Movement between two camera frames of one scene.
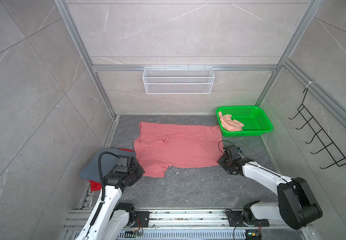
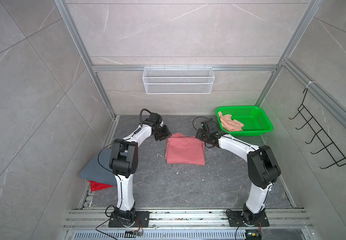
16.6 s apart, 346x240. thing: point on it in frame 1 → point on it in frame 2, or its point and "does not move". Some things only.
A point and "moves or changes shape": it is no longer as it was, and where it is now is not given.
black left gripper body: x=135 y=173 → x=161 y=132
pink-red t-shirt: x=158 y=146 moves or changes shape
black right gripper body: x=225 y=163 → x=202 y=136
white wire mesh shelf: x=176 y=80 does not move
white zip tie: x=309 y=83 does not move
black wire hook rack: x=339 y=159 does not move
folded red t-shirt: x=96 y=186 does not move
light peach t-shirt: x=229 y=124 does not move
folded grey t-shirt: x=91 y=171 does not move
